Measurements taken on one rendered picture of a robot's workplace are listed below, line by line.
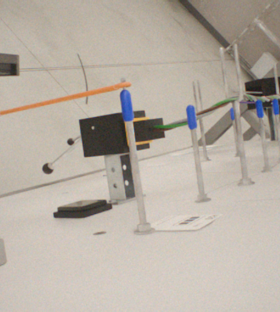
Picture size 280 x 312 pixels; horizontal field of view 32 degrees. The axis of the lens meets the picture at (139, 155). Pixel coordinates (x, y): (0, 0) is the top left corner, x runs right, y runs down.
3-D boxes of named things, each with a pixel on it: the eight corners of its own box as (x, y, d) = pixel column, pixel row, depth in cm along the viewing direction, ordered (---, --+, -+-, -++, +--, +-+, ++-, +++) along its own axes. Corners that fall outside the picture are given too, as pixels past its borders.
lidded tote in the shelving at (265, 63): (247, 67, 732) (263, 51, 718) (253, 67, 769) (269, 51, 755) (276, 97, 723) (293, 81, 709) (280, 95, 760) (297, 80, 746)
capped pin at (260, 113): (275, 171, 58) (266, 98, 58) (262, 173, 58) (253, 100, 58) (272, 170, 60) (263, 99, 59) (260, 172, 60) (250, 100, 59)
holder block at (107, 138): (110, 152, 55) (105, 116, 54) (150, 148, 51) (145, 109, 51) (83, 157, 51) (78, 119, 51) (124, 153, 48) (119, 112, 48)
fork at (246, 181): (233, 186, 51) (215, 47, 50) (241, 183, 52) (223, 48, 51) (251, 185, 49) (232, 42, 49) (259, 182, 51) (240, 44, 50)
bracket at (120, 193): (129, 196, 54) (122, 151, 54) (146, 195, 53) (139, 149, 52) (100, 205, 50) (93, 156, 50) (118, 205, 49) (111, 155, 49)
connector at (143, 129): (129, 142, 52) (126, 123, 52) (167, 137, 49) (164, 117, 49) (111, 145, 50) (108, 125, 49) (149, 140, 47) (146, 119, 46)
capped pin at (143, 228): (137, 230, 35) (115, 80, 35) (157, 228, 35) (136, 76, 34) (131, 235, 34) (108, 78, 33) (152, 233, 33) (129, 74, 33)
